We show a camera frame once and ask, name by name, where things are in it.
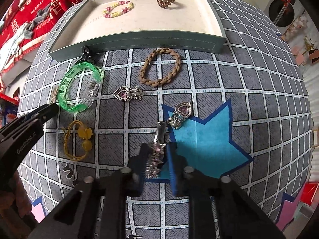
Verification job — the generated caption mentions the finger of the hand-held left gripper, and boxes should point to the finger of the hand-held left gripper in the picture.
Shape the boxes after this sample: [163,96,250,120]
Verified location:
[24,103,60,127]

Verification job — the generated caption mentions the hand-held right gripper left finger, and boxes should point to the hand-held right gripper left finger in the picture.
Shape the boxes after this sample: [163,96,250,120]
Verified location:
[27,143,150,239]

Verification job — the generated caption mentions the pink paper decorations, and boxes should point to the pink paper decorations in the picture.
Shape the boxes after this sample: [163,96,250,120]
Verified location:
[282,12,319,66]

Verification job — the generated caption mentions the white board with dark disc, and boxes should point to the white board with dark disc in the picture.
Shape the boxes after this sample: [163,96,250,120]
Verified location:
[264,0,307,28]

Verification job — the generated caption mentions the grey cloth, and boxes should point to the grey cloth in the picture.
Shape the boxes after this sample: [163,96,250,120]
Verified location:
[15,6,51,40]

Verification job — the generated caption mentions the yellow beaded hair tie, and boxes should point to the yellow beaded hair tie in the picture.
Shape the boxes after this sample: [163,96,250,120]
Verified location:
[62,120,95,161]

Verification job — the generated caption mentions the person's left hand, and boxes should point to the person's left hand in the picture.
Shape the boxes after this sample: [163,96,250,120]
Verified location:
[0,172,33,229]

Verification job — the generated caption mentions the grey checked mat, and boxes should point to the grey checked mat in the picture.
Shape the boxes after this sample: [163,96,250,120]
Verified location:
[17,0,312,239]

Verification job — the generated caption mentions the silver pink heart earring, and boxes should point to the silver pink heart earring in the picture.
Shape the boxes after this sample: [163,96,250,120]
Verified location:
[166,100,193,130]
[113,86,143,102]

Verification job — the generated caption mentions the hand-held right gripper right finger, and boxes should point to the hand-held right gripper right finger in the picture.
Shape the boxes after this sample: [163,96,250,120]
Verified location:
[167,143,287,239]

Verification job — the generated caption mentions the black hair claw clip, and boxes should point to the black hair claw clip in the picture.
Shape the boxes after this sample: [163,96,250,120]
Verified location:
[82,46,93,60]

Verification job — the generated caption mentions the green translucent bracelet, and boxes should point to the green translucent bracelet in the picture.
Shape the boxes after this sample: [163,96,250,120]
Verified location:
[58,60,104,112]

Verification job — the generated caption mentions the brown spiral hair tie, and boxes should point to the brown spiral hair tie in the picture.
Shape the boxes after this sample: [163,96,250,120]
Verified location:
[156,0,176,9]

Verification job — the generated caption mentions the beige braided hair tie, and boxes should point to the beige braided hair tie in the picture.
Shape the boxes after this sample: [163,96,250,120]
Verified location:
[139,48,181,87]

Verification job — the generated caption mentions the pink yellow beaded bracelet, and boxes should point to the pink yellow beaded bracelet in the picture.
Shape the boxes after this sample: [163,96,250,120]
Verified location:
[103,0,133,19]

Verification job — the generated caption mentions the red printed blanket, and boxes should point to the red printed blanket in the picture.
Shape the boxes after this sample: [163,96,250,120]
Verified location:
[0,0,83,80]

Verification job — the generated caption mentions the silver rhinestone hair clip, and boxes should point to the silver rhinestone hair clip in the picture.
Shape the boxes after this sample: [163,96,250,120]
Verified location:
[145,121,167,179]

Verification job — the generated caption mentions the beige rabbit hair clip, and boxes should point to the beige rabbit hair clip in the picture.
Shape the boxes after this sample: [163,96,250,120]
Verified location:
[48,87,60,104]

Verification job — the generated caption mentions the grey-green jewelry tray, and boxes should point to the grey-green jewelry tray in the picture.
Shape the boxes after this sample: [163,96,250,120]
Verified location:
[48,0,228,61]

